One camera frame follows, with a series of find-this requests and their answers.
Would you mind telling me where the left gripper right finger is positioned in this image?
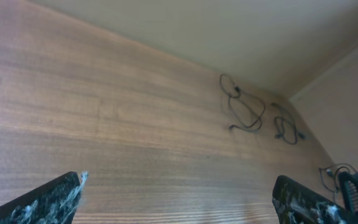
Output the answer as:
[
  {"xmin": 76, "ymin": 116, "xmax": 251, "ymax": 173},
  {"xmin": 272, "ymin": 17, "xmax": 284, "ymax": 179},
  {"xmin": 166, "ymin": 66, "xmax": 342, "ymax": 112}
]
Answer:
[{"xmin": 272, "ymin": 175, "xmax": 358, "ymax": 224}]

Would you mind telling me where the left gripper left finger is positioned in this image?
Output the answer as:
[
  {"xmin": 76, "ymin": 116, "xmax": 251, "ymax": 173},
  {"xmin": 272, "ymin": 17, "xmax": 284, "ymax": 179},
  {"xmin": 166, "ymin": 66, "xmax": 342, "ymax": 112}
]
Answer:
[{"xmin": 0, "ymin": 171, "xmax": 88, "ymax": 224}]

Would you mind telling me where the black thick usb cable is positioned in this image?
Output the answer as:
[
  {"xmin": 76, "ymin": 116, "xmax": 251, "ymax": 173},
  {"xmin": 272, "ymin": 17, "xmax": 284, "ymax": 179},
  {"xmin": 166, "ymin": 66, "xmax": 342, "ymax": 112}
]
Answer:
[{"xmin": 318, "ymin": 162, "xmax": 358, "ymax": 203}]

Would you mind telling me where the black thin usb cable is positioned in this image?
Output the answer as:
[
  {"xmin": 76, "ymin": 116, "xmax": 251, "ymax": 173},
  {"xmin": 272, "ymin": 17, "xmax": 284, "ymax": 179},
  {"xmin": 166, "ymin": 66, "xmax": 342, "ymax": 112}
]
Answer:
[{"xmin": 218, "ymin": 73, "xmax": 267, "ymax": 133}]

